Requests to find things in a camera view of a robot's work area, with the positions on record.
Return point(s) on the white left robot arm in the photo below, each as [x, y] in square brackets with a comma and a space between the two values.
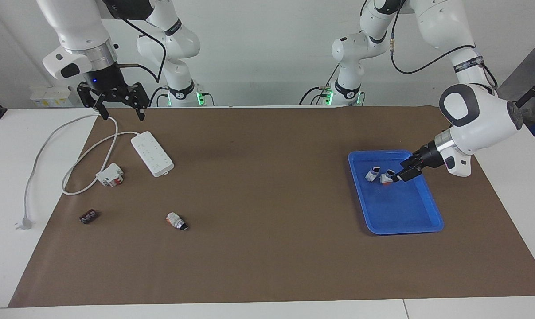
[480, 119]

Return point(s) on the blue plastic tray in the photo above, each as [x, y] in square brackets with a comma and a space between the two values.
[400, 208]

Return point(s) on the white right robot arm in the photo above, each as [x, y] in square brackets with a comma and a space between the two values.
[79, 26]

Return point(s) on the white power strip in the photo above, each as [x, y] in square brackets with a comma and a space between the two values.
[153, 154]

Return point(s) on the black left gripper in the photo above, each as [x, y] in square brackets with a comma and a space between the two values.
[427, 156]

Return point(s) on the white red circuit breaker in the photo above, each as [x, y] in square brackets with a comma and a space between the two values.
[110, 175]

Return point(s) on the brown table mat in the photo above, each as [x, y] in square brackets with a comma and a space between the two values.
[267, 248]

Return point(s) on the black tripod stand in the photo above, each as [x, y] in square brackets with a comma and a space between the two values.
[526, 99]

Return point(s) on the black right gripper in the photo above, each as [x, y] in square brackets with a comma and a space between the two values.
[104, 79]

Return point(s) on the white background box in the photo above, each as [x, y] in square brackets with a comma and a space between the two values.
[54, 96]

